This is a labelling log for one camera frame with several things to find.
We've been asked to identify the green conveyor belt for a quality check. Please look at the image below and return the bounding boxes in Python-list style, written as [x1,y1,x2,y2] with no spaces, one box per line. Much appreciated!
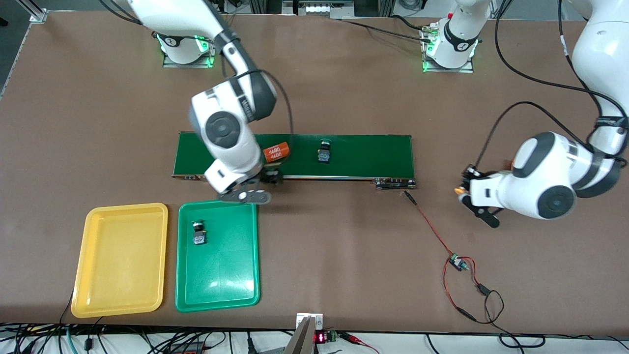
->
[172,132,417,191]

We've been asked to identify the green plastic tray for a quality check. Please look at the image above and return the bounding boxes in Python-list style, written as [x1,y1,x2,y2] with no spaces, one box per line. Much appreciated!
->
[175,197,260,313]

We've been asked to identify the metal box with white labels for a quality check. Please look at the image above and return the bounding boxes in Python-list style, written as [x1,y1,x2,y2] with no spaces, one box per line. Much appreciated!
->
[283,0,359,19]

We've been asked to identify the red clip lead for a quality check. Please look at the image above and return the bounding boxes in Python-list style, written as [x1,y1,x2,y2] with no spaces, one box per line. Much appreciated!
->
[339,332,380,354]

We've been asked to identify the yellow plastic tray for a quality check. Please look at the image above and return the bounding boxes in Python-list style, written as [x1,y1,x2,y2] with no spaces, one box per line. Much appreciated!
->
[71,203,169,319]

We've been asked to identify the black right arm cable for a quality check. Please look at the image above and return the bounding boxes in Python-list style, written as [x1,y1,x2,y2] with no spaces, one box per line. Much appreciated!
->
[260,71,294,148]

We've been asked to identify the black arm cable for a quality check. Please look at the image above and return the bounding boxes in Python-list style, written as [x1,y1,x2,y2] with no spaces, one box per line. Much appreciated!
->
[473,0,629,173]
[260,71,294,148]

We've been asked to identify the red and black wire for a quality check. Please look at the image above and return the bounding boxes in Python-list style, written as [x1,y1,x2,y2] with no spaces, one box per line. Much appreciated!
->
[404,191,505,325]

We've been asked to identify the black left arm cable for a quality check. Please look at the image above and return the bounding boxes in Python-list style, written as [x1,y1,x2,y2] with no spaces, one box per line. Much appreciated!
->
[473,0,629,173]

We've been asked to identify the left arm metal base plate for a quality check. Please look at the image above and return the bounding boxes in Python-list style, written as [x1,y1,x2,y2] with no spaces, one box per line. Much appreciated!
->
[422,24,475,74]

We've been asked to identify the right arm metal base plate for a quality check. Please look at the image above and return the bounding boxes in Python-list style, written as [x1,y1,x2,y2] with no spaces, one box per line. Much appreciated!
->
[162,49,217,68]

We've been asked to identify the grey metal camera mount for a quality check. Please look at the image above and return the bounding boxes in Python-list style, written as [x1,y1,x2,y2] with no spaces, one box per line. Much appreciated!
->
[284,313,325,354]

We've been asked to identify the black cable on table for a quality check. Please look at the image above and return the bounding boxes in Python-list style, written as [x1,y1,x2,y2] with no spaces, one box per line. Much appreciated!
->
[339,15,435,44]

